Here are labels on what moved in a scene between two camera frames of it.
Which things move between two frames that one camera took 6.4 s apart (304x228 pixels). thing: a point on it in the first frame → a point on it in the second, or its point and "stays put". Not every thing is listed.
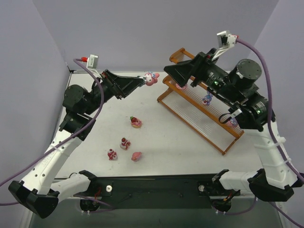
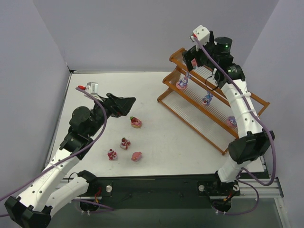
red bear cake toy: x=111 y=154 stays put
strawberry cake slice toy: x=125 y=143 stays put
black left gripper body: x=111 y=85 → x=113 y=106
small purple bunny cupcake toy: x=207 y=99 stays put
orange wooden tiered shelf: x=204 y=112 stays put
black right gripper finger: x=182 y=72 → x=189 y=55
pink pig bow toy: x=136 y=156 stays put
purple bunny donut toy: x=232 y=123 stays put
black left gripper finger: x=123 y=86 → x=122 y=105
